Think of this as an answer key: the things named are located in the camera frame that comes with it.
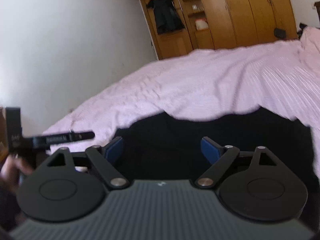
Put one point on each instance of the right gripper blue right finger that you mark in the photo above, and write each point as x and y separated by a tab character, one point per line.
211	150

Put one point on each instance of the black bag by wardrobe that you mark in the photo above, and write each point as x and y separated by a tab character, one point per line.
279	33

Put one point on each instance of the black hanging jacket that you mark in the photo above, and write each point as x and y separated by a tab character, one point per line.
166	16

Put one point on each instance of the wooden wardrobe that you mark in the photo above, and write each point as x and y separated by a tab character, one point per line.
232	23

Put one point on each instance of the white orange container on shelf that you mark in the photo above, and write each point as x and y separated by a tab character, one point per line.
201	24

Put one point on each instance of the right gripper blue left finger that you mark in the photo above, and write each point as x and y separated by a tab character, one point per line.
113	150

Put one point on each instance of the dark wooden headboard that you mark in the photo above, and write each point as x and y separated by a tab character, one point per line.
317	6

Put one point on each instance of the black long-sleeve sweater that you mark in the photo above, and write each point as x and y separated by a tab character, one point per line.
162	147

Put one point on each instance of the person's left hand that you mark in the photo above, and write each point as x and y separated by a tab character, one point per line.
10	175

